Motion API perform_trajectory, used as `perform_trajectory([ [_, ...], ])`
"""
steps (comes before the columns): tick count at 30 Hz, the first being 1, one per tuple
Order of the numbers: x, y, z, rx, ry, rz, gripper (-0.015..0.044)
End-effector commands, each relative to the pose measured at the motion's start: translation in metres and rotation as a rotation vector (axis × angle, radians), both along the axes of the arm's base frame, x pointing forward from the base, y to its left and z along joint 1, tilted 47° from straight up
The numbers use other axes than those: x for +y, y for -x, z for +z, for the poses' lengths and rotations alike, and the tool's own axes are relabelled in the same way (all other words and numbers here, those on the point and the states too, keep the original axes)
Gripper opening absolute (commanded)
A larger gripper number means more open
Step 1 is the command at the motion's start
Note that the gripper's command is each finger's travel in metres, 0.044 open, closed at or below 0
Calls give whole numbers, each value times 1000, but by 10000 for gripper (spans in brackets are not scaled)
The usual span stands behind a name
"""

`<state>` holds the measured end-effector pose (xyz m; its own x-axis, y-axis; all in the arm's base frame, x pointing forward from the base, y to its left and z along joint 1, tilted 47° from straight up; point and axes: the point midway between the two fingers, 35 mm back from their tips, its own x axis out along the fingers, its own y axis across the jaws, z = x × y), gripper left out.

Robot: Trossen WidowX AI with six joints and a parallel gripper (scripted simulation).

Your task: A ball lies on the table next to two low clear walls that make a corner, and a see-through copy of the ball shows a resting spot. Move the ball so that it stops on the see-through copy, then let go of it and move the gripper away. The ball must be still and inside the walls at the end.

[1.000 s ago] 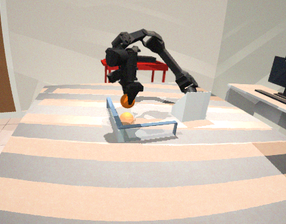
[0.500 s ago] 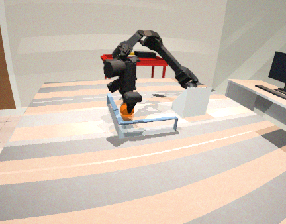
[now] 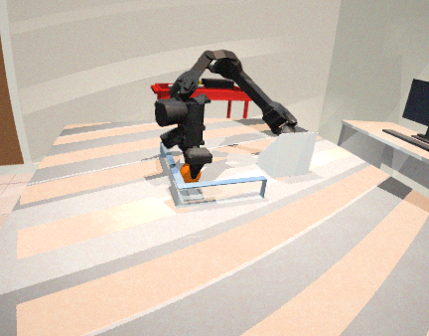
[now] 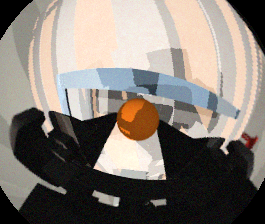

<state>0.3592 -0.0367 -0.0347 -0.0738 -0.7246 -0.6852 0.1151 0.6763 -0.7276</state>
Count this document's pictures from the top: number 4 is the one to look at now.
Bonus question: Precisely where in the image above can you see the clear l-shaped low walls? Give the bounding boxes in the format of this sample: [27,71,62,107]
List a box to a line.
[67,88,93,121]

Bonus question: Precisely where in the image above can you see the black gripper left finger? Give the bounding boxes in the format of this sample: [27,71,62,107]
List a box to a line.
[48,111,117,168]

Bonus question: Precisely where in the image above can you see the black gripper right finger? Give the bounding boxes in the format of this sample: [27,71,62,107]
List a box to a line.
[156,120,225,180]

